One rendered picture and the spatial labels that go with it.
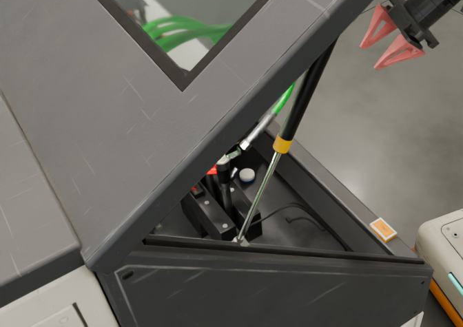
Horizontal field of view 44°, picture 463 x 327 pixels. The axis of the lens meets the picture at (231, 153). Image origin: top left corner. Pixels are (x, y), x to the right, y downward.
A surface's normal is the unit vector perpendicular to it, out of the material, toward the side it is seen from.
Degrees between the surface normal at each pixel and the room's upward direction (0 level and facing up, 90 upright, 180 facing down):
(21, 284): 90
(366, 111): 0
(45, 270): 90
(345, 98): 0
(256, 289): 90
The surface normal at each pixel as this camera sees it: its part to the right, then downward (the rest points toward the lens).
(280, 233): -0.09, -0.70
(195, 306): 0.51, 0.57
